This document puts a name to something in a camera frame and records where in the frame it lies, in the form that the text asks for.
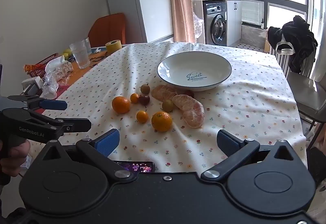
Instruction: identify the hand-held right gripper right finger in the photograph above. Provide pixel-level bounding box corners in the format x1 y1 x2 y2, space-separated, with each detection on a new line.
201 129 306 183

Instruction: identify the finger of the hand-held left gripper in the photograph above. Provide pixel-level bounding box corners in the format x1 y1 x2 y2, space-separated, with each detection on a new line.
7 95 68 111
24 109 92 137

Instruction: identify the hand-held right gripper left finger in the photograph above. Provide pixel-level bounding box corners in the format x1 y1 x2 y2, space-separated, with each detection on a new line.
38 128 137 184

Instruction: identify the orange mandarin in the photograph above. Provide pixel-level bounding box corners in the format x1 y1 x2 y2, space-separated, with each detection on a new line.
151 111 173 132
111 96 131 114

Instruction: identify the peeled mandarin half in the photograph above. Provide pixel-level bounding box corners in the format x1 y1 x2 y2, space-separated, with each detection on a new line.
172 94 205 128

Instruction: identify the bread roll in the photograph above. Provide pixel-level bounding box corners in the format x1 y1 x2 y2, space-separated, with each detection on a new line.
152 85 190 101

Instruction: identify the white bowl with blue rim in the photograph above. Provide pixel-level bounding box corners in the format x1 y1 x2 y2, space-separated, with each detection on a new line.
157 51 232 91

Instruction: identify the person's left hand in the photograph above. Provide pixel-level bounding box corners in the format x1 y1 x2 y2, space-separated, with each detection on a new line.
0 140 31 186

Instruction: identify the small white box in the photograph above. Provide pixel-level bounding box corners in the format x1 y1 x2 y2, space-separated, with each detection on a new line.
22 77 44 96

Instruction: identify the clear plastic snack bag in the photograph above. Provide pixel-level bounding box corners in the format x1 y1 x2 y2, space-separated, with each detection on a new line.
41 55 75 99

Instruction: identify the smartphone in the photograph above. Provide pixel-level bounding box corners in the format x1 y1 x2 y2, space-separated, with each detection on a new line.
112 161 156 173

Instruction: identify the orange table mat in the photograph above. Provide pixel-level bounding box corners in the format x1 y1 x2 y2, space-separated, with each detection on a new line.
57 46 110 87

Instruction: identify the red plastic basket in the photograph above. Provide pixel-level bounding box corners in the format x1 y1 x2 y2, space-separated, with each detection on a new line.
24 53 59 78

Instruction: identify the floral white tablecloth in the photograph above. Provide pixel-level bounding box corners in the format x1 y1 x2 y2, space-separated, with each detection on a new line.
42 41 307 181

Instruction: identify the yellow tape roll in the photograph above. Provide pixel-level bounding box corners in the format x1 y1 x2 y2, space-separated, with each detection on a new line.
106 40 122 55

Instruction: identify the orange chair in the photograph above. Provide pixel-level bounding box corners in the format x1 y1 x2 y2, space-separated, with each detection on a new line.
88 13 126 47

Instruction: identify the grey chair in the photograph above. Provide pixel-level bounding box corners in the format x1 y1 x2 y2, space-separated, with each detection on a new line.
286 56 326 124

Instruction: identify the brown cardboard box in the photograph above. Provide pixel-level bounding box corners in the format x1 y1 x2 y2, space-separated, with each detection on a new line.
263 28 271 53

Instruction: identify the grey washing machine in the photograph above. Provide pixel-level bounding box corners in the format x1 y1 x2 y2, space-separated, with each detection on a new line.
204 2 228 45

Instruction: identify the white cabinet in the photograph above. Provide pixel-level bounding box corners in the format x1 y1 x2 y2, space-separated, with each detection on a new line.
226 0 242 47

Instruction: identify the black clothing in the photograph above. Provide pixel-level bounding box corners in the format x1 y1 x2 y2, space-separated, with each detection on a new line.
267 15 319 74

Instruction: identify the pink curtain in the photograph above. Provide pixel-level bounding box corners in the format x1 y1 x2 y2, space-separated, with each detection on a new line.
167 0 196 43

